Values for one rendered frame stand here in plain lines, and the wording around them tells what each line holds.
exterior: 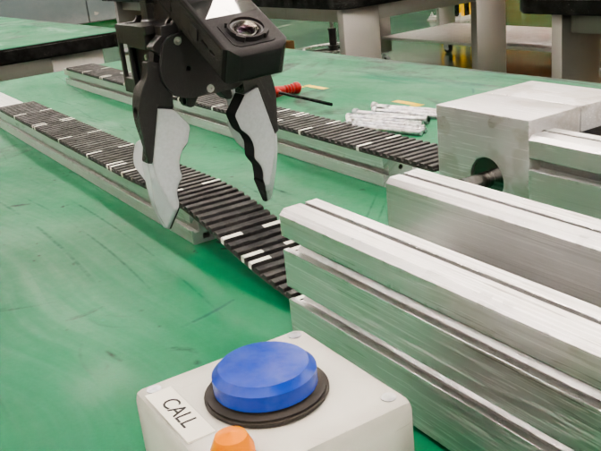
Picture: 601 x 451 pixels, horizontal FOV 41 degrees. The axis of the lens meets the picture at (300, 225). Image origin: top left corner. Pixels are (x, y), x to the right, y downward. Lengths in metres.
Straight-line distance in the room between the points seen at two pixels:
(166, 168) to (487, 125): 0.23
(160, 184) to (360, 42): 2.46
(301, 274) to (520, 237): 0.12
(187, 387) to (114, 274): 0.30
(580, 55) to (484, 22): 1.07
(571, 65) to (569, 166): 1.85
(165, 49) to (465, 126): 0.22
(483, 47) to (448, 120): 2.83
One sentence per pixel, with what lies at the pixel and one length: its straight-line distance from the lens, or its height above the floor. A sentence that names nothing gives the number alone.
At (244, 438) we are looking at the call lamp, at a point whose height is 0.85.
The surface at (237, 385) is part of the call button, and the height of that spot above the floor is 0.85.
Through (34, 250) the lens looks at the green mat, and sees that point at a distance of 0.71.
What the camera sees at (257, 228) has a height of 0.80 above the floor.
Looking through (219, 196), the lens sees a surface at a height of 0.81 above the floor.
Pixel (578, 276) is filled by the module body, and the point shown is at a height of 0.85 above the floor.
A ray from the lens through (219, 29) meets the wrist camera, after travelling 0.53.
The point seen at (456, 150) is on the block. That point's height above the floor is 0.84.
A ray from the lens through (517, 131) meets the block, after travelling 0.56.
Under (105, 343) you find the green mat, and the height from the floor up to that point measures 0.78.
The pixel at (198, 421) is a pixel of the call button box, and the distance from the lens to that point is 0.31.
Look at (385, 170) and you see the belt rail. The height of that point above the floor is 0.79.
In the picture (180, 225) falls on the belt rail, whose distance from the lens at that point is 0.67.
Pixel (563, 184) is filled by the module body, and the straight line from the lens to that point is 0.54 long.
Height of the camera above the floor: 1.00
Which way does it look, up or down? 20 degrees down
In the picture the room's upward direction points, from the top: 6 degrees counter-clockwise
